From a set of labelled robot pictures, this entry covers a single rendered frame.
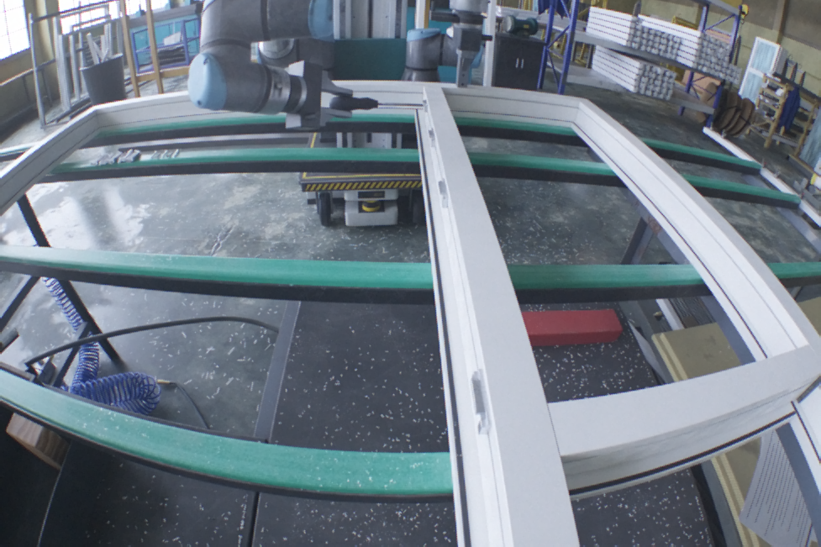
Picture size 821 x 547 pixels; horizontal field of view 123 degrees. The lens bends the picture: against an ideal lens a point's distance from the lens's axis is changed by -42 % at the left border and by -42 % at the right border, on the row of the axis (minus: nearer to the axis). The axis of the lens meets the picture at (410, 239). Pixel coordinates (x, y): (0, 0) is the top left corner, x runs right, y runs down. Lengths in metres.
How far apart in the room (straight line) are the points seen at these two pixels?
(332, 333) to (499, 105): 0.67
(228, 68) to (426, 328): 0.59
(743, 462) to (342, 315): 0.84
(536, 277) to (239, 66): 0.54
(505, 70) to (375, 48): 2.81
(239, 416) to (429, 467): 1.11
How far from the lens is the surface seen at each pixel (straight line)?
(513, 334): 0.32
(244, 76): 0.65
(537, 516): 0.25
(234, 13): 0.68
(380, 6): 1.92
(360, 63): 1.87
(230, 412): 1.40
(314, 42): 1.71
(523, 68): 4.55
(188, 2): 9.11
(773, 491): 0.85
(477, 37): 0.90
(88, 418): 0.44
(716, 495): 0.81
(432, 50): 1.72
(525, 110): 1.02
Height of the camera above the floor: 1.17
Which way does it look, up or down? 37 degrees down
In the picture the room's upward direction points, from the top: 3 degrees clockwise
